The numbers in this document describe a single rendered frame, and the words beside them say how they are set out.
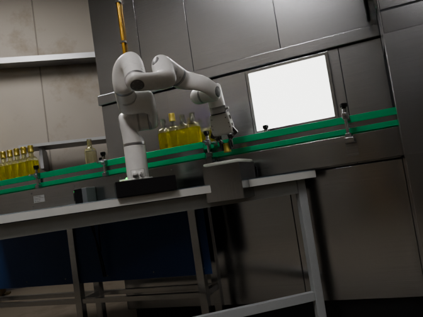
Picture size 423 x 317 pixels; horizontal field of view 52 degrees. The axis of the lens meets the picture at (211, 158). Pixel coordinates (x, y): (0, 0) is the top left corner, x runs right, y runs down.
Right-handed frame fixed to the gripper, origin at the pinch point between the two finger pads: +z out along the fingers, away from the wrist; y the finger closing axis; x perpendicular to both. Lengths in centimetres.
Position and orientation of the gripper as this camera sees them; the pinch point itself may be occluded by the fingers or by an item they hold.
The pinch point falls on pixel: (226, 144)
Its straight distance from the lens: 203.4
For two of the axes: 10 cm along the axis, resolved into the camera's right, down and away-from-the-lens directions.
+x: -3.1, 2.5, -9.2
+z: 2.4, 9.5, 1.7
